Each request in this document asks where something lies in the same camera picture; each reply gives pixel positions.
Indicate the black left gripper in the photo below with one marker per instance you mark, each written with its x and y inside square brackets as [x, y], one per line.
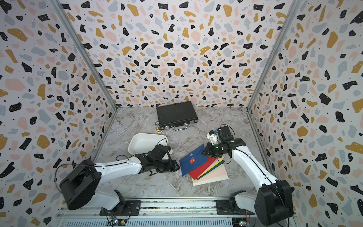
[170, 167]

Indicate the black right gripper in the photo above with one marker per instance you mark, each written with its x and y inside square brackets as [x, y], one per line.
[208, 152]

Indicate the white storage tray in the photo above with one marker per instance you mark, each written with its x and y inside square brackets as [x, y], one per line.
[145, 142]

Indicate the dark blue envelope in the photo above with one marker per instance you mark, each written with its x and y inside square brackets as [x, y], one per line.
[193, 160]

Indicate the red envelope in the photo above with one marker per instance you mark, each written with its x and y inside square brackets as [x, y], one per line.
[200, 170]

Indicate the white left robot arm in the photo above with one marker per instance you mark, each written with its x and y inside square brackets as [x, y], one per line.
[81, 186]

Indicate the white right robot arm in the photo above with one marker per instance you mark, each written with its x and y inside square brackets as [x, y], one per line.
[273, 202]

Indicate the pale yellow envelope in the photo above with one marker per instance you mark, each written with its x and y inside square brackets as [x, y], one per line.
[212, 163]

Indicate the dark green envelope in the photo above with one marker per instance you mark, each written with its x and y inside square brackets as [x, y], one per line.
[210, 169]

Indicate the pink envelope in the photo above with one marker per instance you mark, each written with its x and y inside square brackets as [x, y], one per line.
[219, 171]

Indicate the black metal briefcase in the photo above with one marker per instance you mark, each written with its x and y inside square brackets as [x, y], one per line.
[176, 116]

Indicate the small electronics board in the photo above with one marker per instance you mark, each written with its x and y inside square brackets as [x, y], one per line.
[113, 221]

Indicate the aluminium corner post right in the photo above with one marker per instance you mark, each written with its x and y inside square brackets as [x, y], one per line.
[287, 23]

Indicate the aluminium corner post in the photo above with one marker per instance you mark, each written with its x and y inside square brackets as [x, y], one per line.
[287, 23]
[57, 7]

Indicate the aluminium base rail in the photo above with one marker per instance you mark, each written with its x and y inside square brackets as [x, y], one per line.
[161, 212]

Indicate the aluminium corner post left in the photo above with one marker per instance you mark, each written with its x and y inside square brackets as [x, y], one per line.
[57, 7]

